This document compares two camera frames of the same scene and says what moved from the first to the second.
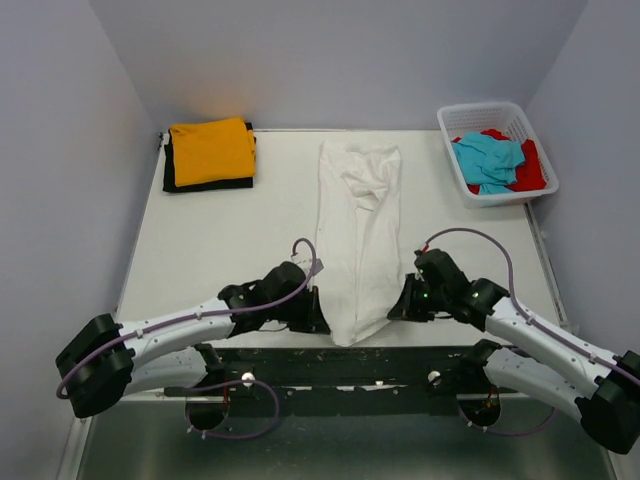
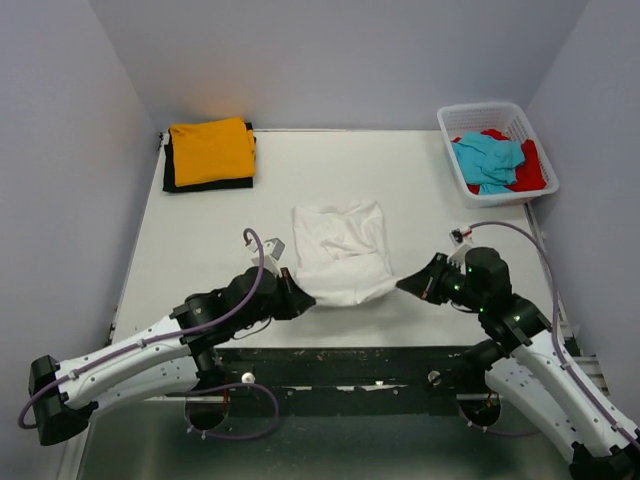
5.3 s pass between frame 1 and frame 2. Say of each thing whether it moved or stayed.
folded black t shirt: stayed
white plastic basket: stayed
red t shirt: stayed
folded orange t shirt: stayed
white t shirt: moved
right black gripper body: moved
